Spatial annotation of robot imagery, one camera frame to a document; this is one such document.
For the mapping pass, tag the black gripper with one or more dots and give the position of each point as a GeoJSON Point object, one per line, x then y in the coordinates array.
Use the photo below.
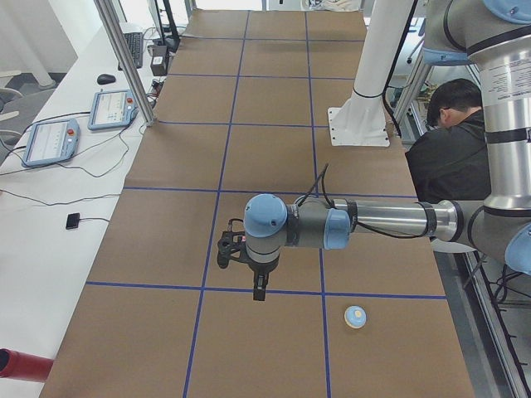
{"type": "Point", "coordinates": [260, 269]}

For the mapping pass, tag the blue white call bell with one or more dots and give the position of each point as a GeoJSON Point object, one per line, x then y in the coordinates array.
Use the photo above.
{"type": "Point", "coordinates": [355, 317]}

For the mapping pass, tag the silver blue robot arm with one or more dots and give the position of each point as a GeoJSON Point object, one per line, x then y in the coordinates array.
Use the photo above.
{"type": "Point", "coordinates": [495, 35]}

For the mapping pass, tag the small black square puck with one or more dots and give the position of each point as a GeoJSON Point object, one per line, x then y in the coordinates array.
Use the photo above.
{"type": "Point", "coordinates": [73, 221]}

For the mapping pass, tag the person in black jacket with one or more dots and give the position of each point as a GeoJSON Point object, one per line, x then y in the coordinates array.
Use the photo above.
{"type": "Point", "coordinates": [450, 161]}

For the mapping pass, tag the far blue teach pendant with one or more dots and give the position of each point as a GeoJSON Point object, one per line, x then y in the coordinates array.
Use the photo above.
{"type": "Point", "coordinates": [112, 109]}

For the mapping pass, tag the blue teach pendant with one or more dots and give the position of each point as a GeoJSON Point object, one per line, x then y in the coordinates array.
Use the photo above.
{"type": "Point", "coordinates": [112, 109]}
{"type": "Point", "coordinates": [51, 142]}

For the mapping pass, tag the black power adapter box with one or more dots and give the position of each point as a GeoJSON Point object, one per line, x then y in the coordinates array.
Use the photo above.
{"type": "Point", "coordinates": [159, 60]}

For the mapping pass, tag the near blue teach pendant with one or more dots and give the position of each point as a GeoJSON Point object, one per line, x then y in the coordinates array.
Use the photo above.
{"type": "Point", "coordinates": [51, 142]}

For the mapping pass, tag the black computer mouse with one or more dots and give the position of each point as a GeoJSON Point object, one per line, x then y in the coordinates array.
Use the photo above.
{"type": "Point", "coordinates": [105, 79]}

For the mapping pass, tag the red cylinder bottle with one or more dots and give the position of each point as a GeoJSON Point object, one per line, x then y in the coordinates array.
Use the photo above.
{"type": "Point", "coordinates": [24, 367]}

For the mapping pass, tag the black keyboard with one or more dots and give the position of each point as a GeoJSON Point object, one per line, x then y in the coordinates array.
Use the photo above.
{"type": "Point", "coordinates": [135, 43]}

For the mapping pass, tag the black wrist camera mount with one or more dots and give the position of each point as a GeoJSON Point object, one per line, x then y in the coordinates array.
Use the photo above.
{"type": "Point", "coordinates": [231, 247]}

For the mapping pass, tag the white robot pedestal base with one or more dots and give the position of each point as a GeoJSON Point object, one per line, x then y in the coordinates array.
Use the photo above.
{"type": "Point", "coordinates": [361, 122]}

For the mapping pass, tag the aluminium frame post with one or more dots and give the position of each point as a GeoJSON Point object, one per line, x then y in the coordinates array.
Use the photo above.
{"type": "Point", "coordinates": [110, 21]}

